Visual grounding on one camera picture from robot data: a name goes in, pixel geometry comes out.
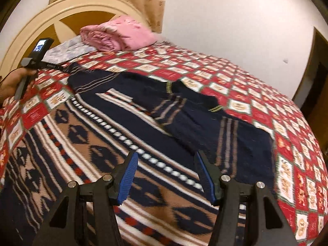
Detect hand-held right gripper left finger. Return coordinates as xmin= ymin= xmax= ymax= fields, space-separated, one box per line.
xmin=32 ymin=151 xmax=139 ymax=246

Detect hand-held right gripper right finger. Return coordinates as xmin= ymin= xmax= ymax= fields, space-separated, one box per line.
xmin=194 ymin=151 xmax=298 ymax=246

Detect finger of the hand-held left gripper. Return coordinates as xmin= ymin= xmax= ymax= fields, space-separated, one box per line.
xmin=38 ymin=61 xmax=73 ymax=73

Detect navy striped pants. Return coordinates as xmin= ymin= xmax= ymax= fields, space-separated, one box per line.
xmin=151 ymin=96 xmax=280 ymax=195

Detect person's left hand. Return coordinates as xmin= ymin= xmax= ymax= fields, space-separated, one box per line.
xmin=0 ymin=69 xmax=36 ymax=105

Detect grey floral pillow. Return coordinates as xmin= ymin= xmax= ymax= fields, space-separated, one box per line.
xmin=46 ymin=35 xmax=98 ymax=64

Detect navy striped sweater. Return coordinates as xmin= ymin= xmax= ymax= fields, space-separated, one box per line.
xmin=67 ymin=68 xmax=121 ymax=94

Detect cream wooden headboard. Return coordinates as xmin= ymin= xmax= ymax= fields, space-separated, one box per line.
xmin=0 ymin=0 xmax=151 ymax=75

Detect patterned navy brown knit blanket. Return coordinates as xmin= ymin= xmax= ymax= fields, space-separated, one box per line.
xmin=0 ymin=88 xmax=246 ymax=246

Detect folded pink blanket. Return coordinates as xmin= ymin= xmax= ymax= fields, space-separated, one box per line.
xmin=80 ymin=15 xmax=159 ymax=52

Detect navy garment with yellow stripes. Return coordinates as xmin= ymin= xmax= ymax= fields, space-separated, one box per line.
xmin=118 ymin=73 xmax=226 ymax=113

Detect red checked bed cover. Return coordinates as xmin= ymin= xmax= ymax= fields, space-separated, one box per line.
xmin=0 ymin=41 xmax=328 ymax=246

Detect beige patterned curtain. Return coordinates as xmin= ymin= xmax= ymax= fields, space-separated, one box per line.
xmin=50 ymin=0 xmax=167 ymax=34

